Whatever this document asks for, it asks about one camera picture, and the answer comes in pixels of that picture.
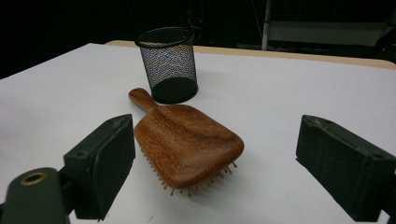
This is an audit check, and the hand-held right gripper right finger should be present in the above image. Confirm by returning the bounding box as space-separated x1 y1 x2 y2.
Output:
295 114 396 223

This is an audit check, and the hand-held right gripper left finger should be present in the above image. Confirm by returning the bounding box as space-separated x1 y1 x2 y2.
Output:
63 113 136 221

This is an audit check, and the wooden paddle hairbrush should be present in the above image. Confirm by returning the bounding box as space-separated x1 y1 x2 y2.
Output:
128 87 246 199

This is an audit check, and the black mesh pen holder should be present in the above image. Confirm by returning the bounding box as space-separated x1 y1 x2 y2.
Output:
134 26 200 105

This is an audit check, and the white-framed desk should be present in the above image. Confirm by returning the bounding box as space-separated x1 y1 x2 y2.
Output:
261 0 396 50

